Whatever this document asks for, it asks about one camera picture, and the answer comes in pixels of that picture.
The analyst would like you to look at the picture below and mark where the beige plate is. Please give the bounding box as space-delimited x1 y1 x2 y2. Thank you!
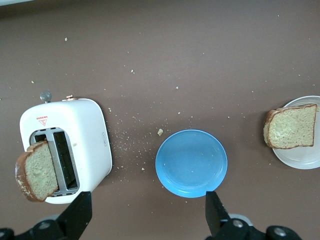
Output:
271 95 320 170

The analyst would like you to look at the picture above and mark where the brown bread slice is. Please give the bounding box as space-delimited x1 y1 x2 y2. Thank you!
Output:
263 103 318 150
14 140 60 203

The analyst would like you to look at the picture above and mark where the white toaster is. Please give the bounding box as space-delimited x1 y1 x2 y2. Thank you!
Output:
19 90 113 205

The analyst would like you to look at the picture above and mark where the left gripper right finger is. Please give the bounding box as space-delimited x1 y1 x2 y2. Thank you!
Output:
204 191 305 240

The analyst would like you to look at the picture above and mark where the blue plate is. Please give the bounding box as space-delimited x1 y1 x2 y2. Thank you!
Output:
155 128 229 199

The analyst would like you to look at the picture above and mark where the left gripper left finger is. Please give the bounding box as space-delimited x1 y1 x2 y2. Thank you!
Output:
0 191 93 240

